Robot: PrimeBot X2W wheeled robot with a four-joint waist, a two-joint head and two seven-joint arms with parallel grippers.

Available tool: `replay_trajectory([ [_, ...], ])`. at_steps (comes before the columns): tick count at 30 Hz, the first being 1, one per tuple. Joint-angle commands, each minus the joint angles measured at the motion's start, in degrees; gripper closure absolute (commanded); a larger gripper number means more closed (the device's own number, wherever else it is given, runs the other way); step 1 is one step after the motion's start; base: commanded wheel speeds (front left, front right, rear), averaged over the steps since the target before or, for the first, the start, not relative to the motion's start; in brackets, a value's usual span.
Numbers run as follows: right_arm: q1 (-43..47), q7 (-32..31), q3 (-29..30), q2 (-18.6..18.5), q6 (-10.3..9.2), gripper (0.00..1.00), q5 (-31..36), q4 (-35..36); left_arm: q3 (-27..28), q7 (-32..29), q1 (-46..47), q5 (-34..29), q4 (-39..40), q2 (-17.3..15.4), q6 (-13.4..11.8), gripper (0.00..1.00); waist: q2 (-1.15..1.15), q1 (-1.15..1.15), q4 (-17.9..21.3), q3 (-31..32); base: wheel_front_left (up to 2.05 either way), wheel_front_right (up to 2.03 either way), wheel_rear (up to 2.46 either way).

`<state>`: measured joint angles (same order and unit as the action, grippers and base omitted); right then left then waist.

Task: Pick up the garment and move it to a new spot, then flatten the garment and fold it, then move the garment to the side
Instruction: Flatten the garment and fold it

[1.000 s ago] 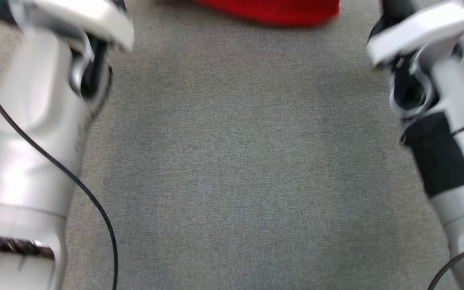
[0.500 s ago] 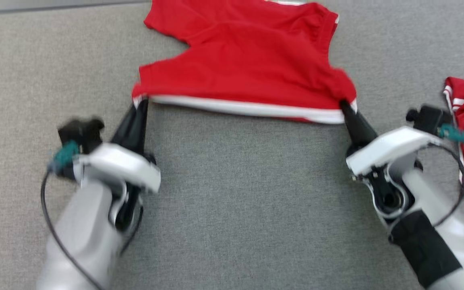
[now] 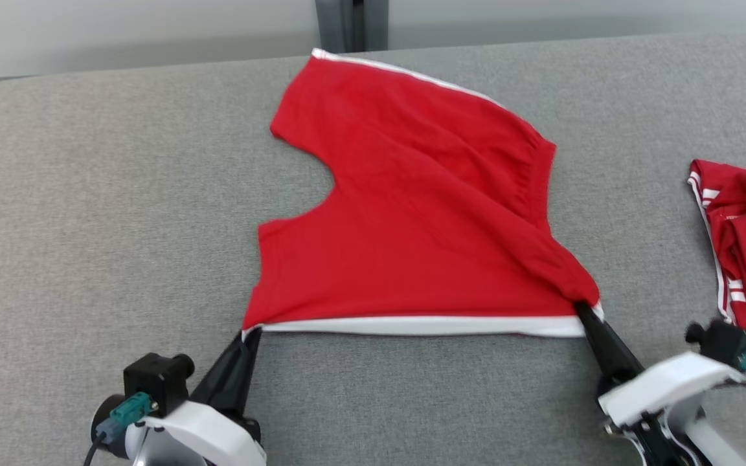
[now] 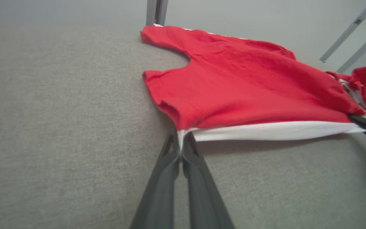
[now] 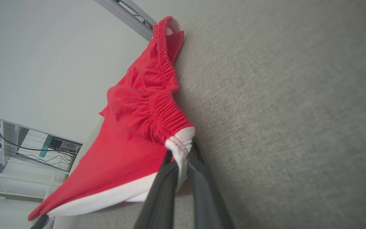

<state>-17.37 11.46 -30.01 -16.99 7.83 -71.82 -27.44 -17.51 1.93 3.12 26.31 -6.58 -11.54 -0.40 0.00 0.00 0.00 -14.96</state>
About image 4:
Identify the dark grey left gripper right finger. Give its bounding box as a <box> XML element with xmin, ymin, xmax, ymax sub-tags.
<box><xmin>181</xmin><ymin>132</ymin><xmax>236</xmax><ymax>229</ymax></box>

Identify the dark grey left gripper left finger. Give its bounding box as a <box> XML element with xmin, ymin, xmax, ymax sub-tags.
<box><xmin>129</xmin><ymin>132</ymin><xmax>181</xmax><ymax>229</ymax></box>

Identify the red garment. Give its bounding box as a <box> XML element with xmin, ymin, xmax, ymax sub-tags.
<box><xmin>140</xmin><ymin>24</ymin><xmax>366</xmax><ymax>142</ymax></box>

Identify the grey metal partition post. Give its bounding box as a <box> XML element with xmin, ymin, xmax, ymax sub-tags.
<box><xmin>319</xmin><ymin>0</ymin><xmax>366</xmax><ymax>73</ymax></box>
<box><xmin>146</xmin><ymin>0</ymin><xmax>168</xmax><ymax>26</ymax></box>

